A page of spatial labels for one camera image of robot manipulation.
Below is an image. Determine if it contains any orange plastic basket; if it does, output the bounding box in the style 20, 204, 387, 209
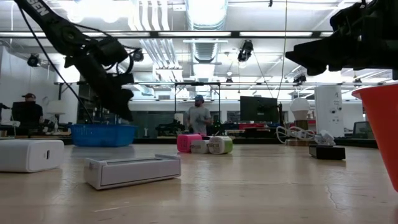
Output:
351, 83, 398, 192

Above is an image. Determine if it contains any black digital clock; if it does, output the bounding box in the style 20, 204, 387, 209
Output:
308, 144, 346, 161

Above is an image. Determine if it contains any large white usb charger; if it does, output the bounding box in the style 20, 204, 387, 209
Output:
0, 138, 65, 174

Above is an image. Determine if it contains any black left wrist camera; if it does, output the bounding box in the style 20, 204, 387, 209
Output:
95, 37, 130, 67

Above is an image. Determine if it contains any white digital clock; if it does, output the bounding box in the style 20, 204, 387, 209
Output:
83, 152, 182, 190

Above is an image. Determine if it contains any black hanging camera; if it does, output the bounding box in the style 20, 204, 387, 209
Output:
237, 39, 254, 63

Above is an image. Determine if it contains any table lamp with white bulb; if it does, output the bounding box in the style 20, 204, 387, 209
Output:
284, 97, 320, 147

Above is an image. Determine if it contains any overhead bar with light strips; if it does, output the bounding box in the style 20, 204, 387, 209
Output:
0, 30, 335, 39

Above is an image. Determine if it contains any white lamp shade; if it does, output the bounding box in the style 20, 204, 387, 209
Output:
46, 100, 67, 115

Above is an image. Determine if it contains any white and green power adapter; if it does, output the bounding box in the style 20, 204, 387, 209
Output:
208, 135, 234, 155

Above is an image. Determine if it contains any person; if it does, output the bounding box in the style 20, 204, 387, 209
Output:
11, 92, 45, 136
186, 95, 213, 135

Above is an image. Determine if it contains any silver ceiling duct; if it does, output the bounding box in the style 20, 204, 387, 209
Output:
185, 0, 229, 63

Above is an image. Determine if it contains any white column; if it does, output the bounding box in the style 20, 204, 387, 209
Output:
314, 85, 345, 138

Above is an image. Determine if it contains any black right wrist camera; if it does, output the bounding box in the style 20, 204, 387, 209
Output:
330, 6, 363, 32

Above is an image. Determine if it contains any blue plastic basket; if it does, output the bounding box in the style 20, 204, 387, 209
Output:
68, 123, 137, 147

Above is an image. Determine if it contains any grey office chair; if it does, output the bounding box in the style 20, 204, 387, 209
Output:
353, 121, 376, 139

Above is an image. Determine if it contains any pink power adapter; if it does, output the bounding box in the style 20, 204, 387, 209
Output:
176, 133, 203, 154

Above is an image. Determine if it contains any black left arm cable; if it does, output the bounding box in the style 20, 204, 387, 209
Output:
17, 6, 95, 124

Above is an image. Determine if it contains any white lamp cord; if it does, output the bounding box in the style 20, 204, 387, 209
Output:
275, 125, 336, 146

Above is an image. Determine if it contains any black left wrist camera cable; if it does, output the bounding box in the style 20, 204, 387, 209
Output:
73, 22, 135, 76

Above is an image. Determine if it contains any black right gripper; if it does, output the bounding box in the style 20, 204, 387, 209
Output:
285, 29, 398, 80

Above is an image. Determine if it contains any black ceiling spotlight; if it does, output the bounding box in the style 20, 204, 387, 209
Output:
27, 53, 41, 68
292, 73, 308, 85
132, 49, 146, 62

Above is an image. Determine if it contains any red storage bin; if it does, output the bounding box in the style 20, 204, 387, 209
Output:
238, 123, 266, 130

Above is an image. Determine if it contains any black monitor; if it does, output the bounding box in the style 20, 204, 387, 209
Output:
11, 101, 37, 122
239, 95, 280, 124

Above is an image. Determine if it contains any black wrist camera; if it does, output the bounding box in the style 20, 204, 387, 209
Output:
330, 6, 363, 32
95, 37, 130, 67

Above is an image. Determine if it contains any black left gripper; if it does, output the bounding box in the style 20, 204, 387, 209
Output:
64, 55, 135, 121

